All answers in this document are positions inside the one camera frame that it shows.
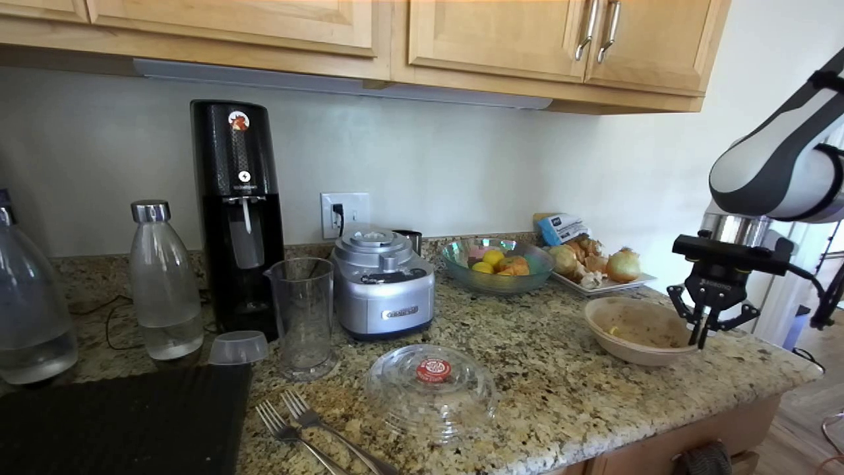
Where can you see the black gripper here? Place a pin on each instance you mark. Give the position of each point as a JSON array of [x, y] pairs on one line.
[[718, 282]]

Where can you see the beige ceramic bowl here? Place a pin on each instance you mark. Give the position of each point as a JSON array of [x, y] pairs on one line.
[[641, 327], [641, 359]]

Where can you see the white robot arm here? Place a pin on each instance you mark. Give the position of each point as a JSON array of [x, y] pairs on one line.
[[781, 167]]

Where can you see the large yellow onion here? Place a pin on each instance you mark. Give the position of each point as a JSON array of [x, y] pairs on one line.
[[623, 264]]

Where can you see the white rectangular plate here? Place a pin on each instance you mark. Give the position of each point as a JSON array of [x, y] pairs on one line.
[[615, 285]]

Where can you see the brown shallot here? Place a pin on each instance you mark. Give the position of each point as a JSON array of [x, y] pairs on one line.
[[591, 250]]

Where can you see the wooden base cabinets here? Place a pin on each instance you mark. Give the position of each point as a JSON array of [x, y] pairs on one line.
[[650, 450]]

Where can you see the blue white snack bag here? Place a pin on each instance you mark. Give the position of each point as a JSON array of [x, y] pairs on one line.
[[562, 227]]

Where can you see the blue-green glass bowl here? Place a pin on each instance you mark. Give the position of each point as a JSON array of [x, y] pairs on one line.
[[519, 285]]

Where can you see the orange fruit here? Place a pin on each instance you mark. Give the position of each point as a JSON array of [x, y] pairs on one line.
[[519, 266]]

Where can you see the yellow lemon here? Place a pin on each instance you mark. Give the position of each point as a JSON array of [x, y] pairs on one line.
[[494, 257]]

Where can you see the stainless steel cup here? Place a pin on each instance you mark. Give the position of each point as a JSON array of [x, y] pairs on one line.
[[412, 237]]

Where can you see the silver food processor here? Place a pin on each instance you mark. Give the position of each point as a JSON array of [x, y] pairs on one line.
[[385, 303]]

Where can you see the glass lid red knob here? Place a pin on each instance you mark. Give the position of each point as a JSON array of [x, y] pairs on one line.
[[397, 386]]

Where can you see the wooden upper cabinets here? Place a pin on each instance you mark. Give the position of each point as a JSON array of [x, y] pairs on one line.
[[492, 35]]

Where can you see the black power plug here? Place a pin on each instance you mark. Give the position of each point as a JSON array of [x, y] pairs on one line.
[[337, 219]]

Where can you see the clear plastic pitcher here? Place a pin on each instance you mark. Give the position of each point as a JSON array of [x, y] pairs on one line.
[[304, 324]]

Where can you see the metal fork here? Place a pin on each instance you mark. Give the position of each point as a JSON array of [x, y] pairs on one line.
[[279, 426], [302, 411]]

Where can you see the black soda maker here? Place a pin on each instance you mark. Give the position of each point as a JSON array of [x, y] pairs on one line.
[[238, 264]]

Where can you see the small clear bottle silver cap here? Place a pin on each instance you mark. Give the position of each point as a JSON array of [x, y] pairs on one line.
[[166, 299]]

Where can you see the large clear bottle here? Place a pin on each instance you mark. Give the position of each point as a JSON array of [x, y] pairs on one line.
[[29, 324]]

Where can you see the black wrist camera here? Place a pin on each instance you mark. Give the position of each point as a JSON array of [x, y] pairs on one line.
[[730, 254]]

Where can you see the white wall outlet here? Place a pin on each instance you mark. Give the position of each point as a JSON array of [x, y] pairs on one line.
[[358, 211]]

